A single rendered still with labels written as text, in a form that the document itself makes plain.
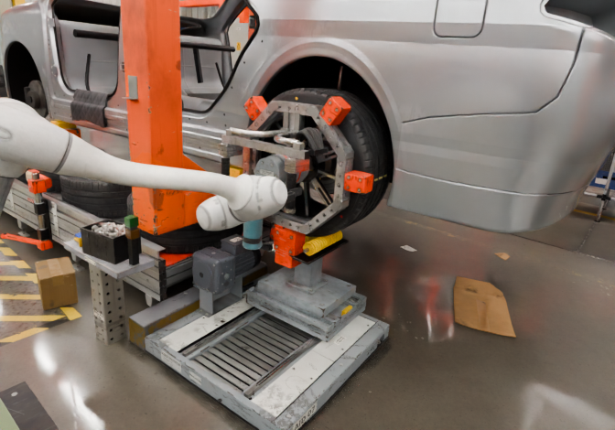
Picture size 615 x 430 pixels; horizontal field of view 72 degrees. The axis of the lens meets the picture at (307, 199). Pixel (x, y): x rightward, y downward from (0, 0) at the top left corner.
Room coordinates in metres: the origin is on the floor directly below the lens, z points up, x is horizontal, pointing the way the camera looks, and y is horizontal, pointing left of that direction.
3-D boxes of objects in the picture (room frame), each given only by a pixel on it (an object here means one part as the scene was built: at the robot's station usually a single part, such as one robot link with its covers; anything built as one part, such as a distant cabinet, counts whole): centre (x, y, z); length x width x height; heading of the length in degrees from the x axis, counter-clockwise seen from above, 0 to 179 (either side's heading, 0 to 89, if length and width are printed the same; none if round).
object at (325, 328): (1.90, -0.03, 0.13); 0.50 x 0.36 x 0.10; 55
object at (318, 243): (1.77, -0.09, 0.51); 0.29 x 0.06 x 0.06; 145
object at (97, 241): (1.63, 0.82, 0.51); 0.20 x 0.14 x 0.13; 64
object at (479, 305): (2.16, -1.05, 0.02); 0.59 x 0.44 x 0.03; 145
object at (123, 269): (1.65, 0.85, 0.44); 0.43 x 0.17 x 0.03; 55
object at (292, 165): (1.50, 0.05, 0.93); 0.09 x 0.05 x 0.05; 145
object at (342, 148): (1.76, 0.07, 0.85); 0.54 x 0.07 x 0.54; 55
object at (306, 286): (1.90, -0.03, 0.32); 0.40 x 0.30 x 0.28; 55
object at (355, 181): (1.59, -0.19, 0.85); 0.09 x 0.08 x 0.07; 55
